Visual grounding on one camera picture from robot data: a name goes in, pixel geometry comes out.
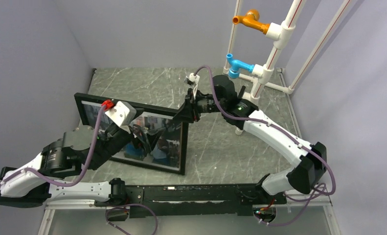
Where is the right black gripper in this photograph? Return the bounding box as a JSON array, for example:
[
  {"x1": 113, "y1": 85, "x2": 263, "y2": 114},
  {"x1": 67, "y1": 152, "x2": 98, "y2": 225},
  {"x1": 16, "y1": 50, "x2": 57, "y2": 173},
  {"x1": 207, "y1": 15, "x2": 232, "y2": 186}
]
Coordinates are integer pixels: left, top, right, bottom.
[{"x1": 173, "y1": 89, "x2": 225, "y2": 123}]

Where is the printed photo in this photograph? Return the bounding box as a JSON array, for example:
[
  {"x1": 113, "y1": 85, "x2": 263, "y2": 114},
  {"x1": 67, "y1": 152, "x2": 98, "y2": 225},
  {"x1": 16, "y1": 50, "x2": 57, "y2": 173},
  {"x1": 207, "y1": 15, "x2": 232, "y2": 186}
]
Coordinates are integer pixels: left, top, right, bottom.
[{"x1": 80, "y1": 100, "x2": 183, "y2": 169}]

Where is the wooden picture frame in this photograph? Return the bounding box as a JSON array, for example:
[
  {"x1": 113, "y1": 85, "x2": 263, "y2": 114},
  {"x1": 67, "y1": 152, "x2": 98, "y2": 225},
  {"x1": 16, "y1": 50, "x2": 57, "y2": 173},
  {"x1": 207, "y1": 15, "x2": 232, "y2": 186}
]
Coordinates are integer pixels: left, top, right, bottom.
[{"x1": 74, "y1": 93, "x2": 190, "y2": 176}]

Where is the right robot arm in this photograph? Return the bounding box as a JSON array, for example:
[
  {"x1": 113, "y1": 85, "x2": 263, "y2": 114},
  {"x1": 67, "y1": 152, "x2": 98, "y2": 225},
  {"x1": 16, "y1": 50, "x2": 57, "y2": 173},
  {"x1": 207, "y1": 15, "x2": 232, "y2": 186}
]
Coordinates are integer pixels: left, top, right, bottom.
[{"x1": 173, "y1": 74, "x2": 327, "y2": 203}]

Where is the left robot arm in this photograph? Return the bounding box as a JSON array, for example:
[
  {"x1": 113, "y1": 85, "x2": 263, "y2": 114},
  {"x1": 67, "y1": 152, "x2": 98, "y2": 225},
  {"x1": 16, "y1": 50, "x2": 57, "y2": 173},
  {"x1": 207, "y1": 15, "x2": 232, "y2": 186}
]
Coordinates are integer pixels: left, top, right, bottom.
[{"x1": 0, "y1": 124, "x2": 165, "y2": 208}]

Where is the blue plastic faucet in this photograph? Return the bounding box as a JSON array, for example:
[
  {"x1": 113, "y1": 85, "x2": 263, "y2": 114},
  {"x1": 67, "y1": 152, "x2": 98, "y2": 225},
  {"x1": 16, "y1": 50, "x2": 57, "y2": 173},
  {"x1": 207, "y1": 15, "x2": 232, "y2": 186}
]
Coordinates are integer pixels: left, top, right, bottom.
[{"x1": 226, "y1": 53, "x2": 255, "y2": 79}]

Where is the orange plastic faucet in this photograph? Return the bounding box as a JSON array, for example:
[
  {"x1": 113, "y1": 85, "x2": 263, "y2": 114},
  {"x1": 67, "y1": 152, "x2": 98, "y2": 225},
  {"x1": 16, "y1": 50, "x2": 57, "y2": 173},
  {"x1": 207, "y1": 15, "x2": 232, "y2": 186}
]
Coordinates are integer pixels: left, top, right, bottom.
[{"x1": 232, "y1": 9, "x2": 270, "y2": 35}]

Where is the white pvc pipe stand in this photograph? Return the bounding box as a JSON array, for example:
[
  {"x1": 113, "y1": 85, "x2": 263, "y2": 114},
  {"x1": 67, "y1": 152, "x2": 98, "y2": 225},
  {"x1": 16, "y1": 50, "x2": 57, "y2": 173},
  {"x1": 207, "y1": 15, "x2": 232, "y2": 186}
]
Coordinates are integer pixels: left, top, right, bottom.
[{"x1": 223, "y1": 0, "x2": 356, "y2": 135}]

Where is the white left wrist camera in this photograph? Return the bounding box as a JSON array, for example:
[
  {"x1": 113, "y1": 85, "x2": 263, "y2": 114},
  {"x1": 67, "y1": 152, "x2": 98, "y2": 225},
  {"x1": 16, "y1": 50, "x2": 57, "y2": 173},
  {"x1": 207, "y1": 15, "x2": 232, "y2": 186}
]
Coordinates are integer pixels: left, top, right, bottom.
[{"x1": 102, "y1": 100, "x2": 137, "y2": 128}]

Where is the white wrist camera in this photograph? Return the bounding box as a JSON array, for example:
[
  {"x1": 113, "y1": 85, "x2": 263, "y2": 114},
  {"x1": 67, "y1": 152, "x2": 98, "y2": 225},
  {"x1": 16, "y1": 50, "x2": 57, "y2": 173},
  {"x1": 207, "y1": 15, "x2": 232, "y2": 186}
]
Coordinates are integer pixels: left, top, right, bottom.
[
  {"x1": 184, "y1": 73, "x2": 200, "y2": 99},
  {"x1": 102, "y1": 100, "x2": 137, "y2": 128}
]

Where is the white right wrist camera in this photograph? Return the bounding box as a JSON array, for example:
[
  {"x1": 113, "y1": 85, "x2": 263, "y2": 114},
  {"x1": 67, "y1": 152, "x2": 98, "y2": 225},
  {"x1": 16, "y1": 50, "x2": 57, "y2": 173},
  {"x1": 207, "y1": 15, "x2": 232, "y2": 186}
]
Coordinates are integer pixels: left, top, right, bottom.
[{"x1": 184, "y1": 73, "x2": 200, "y2": 99}]

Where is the black handled hammer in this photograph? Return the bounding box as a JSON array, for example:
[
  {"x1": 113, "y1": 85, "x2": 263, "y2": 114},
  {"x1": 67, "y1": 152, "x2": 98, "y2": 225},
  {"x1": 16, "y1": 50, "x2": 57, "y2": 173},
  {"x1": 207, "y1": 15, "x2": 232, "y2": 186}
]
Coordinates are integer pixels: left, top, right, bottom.
[{"x1": 237, "y1": 85, "x2": 246, "y2": 101}]

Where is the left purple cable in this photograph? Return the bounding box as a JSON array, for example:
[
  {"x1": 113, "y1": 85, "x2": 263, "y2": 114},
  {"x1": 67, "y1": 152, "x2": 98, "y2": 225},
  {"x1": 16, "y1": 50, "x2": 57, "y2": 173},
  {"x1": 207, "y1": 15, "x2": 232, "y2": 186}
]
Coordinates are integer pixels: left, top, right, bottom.
[{"x1": 0, "y1": 105, "x2": 158, "y2": 235}]

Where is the purple cable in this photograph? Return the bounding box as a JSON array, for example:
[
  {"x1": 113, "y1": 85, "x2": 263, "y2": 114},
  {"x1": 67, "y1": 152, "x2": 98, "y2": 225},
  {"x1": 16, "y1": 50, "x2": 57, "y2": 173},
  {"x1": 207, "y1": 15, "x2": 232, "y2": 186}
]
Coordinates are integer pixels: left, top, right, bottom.
[
  {"x1": 0, "y1": 105, "x2": 158, "y2": 235},
  {"x1": 193, "y1": 65, "x2": 337, "y2": 227}
]

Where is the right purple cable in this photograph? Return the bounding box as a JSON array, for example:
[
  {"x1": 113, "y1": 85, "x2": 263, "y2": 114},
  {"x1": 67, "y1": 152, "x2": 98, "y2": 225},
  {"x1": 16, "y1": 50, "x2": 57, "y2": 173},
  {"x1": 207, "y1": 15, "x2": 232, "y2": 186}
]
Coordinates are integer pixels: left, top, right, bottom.
[{"x1": 193, "y1": 65, "x2": 337, "y2": 227}]

